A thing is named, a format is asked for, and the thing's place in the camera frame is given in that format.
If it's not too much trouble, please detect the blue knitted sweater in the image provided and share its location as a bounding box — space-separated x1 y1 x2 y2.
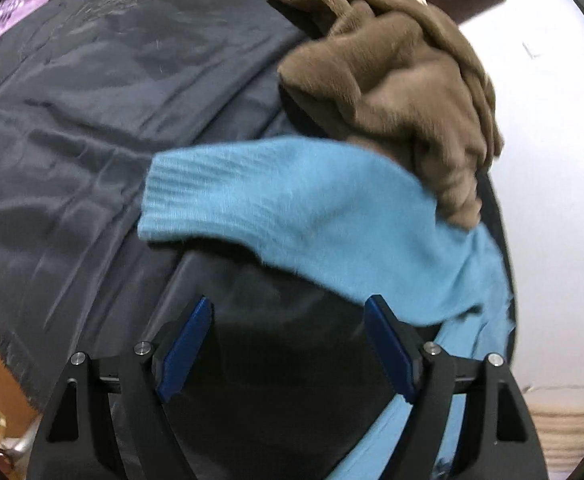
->
136 135 518 480

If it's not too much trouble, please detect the cream ceiling cornice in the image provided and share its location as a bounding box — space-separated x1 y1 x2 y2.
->
522 385 584 443

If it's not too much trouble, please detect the black lined cloth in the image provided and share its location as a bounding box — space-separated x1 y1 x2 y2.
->
0 0 515 480

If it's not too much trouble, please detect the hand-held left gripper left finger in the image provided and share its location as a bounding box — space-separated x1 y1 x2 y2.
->
26 295 215 480

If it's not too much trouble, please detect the brown fuzzy garment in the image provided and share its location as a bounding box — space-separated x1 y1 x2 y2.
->
263 0 505 231

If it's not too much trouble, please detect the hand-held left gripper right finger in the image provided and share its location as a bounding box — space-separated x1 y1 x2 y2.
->
363 294 548 480

